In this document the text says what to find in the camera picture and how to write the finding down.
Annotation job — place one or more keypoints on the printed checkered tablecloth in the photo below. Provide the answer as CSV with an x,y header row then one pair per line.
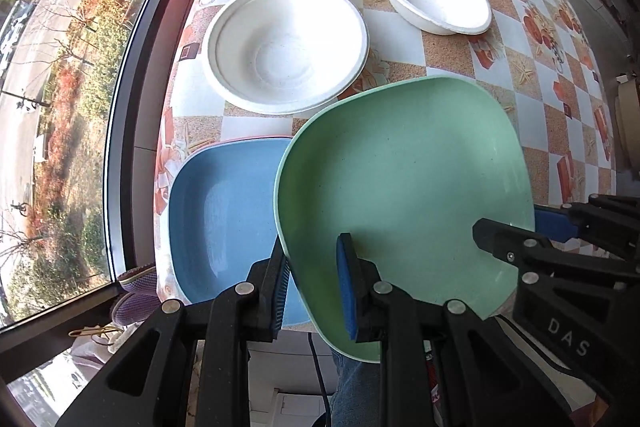
x,y
450,57

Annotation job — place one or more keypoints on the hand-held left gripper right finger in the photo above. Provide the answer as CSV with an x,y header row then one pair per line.
x,y
347,287

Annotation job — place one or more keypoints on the pale pink cloth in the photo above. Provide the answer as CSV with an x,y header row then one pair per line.
x,y
90,353

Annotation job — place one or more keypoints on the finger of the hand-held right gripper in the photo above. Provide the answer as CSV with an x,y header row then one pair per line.
x,y
552,224
500,239

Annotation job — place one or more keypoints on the gold clothes hanger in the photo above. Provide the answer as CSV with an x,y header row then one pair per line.
x,y
92,332

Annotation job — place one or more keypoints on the green square plate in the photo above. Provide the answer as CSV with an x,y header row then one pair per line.
x,y
400,167

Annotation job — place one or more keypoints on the black window frame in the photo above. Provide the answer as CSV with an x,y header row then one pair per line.
x,y
117,157

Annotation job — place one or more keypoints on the person's leg in jeans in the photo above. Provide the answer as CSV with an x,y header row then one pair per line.
x,y
355,392

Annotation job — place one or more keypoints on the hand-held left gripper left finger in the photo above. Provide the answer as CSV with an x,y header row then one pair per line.
x,y
280,302

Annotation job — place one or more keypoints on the blue square plate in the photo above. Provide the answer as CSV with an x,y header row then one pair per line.
x,y
220,217

